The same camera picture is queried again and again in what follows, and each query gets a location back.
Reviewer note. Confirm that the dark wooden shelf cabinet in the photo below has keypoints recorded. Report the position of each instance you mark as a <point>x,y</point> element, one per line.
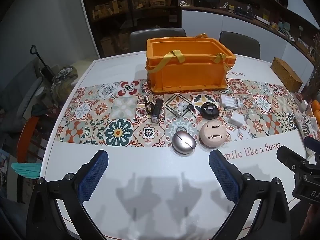
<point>112,30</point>

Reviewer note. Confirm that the patterned crumpled cloth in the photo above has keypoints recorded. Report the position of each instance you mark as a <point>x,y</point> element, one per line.
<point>62,77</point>

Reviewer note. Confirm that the orange stool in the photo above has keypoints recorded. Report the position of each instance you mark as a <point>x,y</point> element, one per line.
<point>25,135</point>

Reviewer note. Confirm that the grey sofa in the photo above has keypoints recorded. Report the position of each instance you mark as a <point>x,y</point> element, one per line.
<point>15,92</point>

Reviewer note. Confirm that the silver oval case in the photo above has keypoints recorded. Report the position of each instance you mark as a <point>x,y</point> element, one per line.
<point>183,142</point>

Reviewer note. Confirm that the leaf-print cloth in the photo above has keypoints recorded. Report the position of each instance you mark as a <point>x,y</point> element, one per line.
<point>306,127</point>

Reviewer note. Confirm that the cardboard box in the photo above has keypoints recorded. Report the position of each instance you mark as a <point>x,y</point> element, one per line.
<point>106,43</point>

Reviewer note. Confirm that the white battery case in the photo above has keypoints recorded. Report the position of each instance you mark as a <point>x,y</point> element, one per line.
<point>230,102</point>

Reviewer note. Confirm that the woven wicker box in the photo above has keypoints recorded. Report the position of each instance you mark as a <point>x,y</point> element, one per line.
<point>287,75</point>

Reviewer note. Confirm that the black shovel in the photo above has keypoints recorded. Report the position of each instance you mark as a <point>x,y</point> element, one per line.
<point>46,71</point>

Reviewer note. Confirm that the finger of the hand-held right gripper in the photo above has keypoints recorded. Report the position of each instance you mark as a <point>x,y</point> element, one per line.
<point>287,156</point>
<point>312,143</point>

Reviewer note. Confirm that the cream cushion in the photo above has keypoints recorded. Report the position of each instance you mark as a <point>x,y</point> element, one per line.
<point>83,62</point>

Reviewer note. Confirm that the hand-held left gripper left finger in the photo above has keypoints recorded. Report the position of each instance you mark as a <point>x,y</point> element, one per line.
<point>93,175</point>

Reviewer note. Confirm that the pink round device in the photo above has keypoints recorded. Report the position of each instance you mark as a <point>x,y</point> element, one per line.
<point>212,135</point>

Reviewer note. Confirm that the white power adapter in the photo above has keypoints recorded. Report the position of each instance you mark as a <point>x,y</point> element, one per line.
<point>237,118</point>

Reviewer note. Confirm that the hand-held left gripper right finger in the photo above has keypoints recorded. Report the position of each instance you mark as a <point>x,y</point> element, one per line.
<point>223,177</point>

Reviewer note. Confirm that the grey chair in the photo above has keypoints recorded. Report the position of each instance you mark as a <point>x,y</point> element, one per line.
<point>140,40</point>
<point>240,43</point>

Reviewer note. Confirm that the orange fruit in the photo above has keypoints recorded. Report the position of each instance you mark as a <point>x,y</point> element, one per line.
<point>317,113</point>
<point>315,105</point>

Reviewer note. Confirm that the orange plastic crate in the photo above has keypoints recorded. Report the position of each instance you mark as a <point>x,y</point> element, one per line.
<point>190,72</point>

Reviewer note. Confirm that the tile-print tablecloth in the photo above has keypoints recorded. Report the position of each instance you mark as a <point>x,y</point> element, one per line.
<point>100,110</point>

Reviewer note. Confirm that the teal cloth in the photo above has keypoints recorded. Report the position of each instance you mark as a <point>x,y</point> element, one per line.
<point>25,170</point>

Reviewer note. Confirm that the small white toy figure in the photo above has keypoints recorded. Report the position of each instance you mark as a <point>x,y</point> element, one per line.
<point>180,108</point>

